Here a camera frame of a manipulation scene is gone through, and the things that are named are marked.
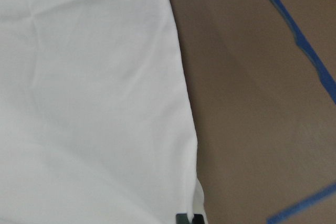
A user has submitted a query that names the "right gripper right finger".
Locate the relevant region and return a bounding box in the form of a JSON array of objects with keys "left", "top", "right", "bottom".
[{"left": 191, "top": 214, "right": 204, "bottom": 224}]

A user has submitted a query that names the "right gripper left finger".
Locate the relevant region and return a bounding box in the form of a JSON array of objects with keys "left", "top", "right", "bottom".
[{"left": 175, "top": 214, "right": 190, "bottom": 224}]

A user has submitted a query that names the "white long-sleeve printed shirt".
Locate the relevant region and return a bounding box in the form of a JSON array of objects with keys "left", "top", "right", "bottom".
[{"left": 1, "top": 0, "right": 207, "bottom": 223}]

